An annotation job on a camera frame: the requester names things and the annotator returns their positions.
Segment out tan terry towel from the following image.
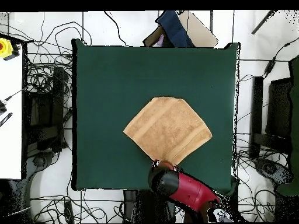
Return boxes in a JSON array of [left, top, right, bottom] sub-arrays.
[[123, 96, 213, 166]]

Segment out dark green table cloth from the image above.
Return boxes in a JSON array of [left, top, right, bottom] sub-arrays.
[[71, 38, 241, 197]]

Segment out pink cloth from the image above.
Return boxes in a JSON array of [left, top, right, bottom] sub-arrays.
[[152, 34, 164, 47]]

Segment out black stand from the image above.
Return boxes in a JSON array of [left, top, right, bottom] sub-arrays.
[[25, 66, 65, 153], [249, 76, 293, 159]]

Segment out dark blue cloth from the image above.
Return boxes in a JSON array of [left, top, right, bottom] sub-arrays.
[[155, 10, 195, 48]]

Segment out brown cardboard box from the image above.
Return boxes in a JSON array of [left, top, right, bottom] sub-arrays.
[[142, 10, 219, 48]]

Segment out white table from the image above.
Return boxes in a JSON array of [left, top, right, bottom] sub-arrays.
[[0, 43, 24, 180]]

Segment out black ribbed strip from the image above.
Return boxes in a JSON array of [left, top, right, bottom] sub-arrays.
[[0, 112, 13, 128]]

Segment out small black device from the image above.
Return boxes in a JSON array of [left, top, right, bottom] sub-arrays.
[[0, 99, 8, 116]]

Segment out black rod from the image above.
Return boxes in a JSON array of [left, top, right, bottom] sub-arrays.
[[251, 9, 277, 35]]

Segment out yellow emergency stop button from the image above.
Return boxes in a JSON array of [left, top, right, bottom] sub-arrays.
[[0, 37, 20, 61]]

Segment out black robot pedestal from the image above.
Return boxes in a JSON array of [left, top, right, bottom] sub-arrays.
[[123, 189, 177, 222]]

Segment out black power adapter cable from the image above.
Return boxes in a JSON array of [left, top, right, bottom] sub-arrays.
[[262, 36, 299, 79]]

